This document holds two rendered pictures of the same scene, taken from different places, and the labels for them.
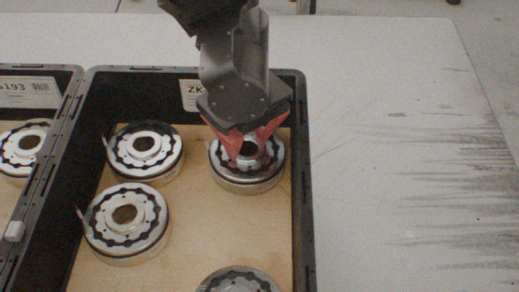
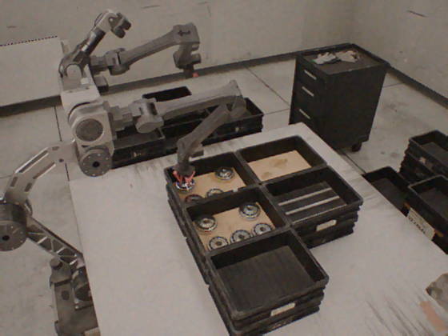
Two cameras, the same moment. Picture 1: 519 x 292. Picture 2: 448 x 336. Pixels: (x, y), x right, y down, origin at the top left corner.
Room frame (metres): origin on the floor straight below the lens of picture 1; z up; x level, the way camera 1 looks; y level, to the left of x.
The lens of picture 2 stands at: (0.89, 1.48, 2.19)
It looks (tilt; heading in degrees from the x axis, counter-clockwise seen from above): 39 degrees down; 245
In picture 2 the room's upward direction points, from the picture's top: straight up
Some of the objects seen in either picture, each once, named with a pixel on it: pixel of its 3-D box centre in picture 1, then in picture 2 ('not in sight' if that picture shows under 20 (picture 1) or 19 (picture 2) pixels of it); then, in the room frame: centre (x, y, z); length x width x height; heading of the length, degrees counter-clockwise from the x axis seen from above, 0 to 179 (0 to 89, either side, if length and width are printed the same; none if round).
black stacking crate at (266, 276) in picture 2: not in sight; (265, 277); (0.33, 0.69, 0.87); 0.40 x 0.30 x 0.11; 178
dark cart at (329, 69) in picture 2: not in sight; (333, 105); (-1.28, -0.87, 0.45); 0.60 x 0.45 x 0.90; 179
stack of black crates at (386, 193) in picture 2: not in sight; (388, 198); (-1.06, 0.12, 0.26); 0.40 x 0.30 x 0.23; 89
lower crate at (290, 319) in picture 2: not in sight; (263, 292); (0.33, 0.69, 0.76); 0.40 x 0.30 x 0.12; 178
